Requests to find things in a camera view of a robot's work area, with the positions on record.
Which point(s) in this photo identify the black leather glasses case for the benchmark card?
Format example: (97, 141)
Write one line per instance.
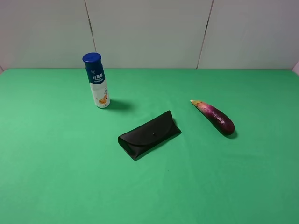
(139, 141)

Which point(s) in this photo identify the blue capped yogurt bottle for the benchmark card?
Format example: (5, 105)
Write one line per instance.
(97, 79)

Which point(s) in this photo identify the purple eggplant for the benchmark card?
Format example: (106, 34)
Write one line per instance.
(220, 120)

